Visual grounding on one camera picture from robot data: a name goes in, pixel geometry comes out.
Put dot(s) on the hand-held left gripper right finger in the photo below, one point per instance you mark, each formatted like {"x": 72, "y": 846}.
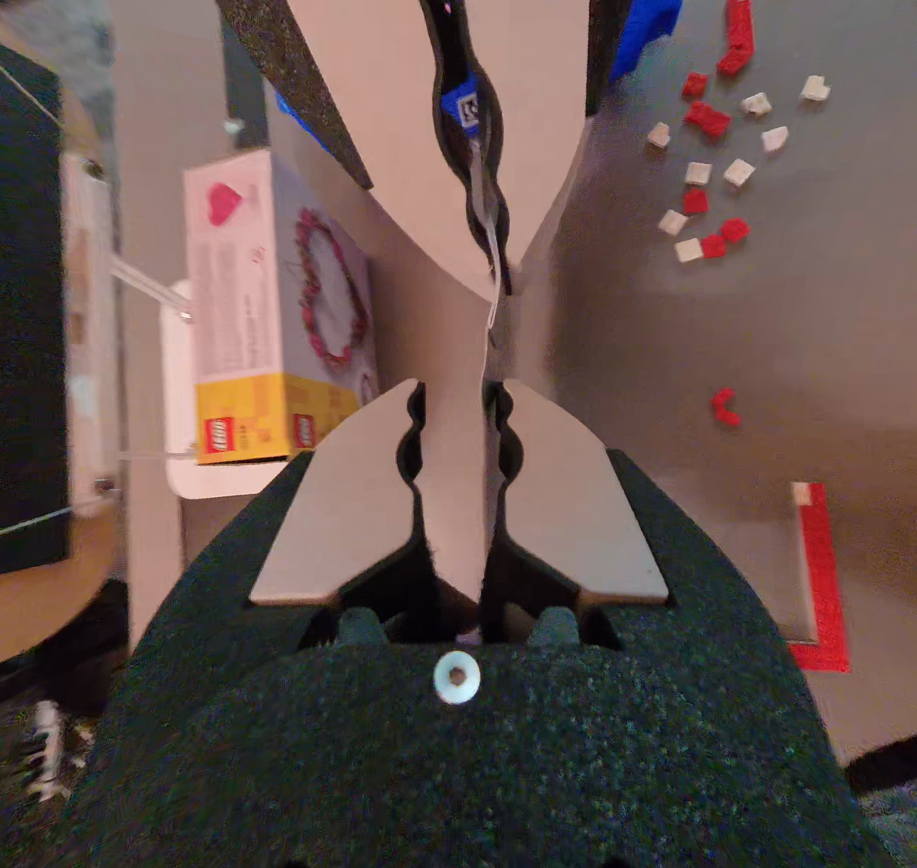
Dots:
{"x": 580, "y": 517}

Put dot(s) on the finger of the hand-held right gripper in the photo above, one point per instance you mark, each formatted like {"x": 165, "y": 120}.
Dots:
{"x": 372, "y": 80}
{"x": 544, "y": 59}

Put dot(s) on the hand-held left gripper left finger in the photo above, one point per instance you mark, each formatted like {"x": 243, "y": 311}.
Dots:
{"x": 344, "y": 517}

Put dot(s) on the blue divided plastic bin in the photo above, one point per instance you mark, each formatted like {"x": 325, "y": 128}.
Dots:
{"x": 652, "y": 8}

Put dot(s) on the lego instruction booklet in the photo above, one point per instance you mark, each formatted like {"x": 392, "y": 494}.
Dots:
{"x": 451, "y": 452}

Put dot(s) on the small square white lego plate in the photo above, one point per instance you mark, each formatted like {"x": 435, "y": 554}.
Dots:
{"x": 673, "y": 222}
{"x": 689, "y": 250}
{"x": 659, "y": 134}
{"x": 698, "y": 173}

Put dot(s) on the small square red lego plate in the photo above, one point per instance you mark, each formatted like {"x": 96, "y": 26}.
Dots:
{"x": 695, "y": 85}
{"x": 696, "y": 202}

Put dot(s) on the white corner-cut lego plate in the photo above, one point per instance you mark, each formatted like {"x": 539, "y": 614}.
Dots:
{"x": 774, "y": 139}
{"x": 815, "y": 89}
{"x": 738, "y": 172}
{"x": 756, "y": 103}

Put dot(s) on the long red lego plate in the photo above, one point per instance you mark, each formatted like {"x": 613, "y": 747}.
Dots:
{"x": 824, "y": 567}

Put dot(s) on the red corner lego plate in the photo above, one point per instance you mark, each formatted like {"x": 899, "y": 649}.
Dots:
{"x": 725, "y": 409}

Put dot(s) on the curved red lego piece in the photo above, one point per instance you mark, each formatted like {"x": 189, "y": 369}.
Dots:
{"x": 738, "y": 30}

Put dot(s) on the yellow white lego box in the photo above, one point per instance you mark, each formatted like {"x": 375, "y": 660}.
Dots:
{"x": 236, "y": 295}

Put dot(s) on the bent plywood black chair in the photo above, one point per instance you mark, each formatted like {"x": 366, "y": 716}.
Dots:
{"x": 28, "y": 309}

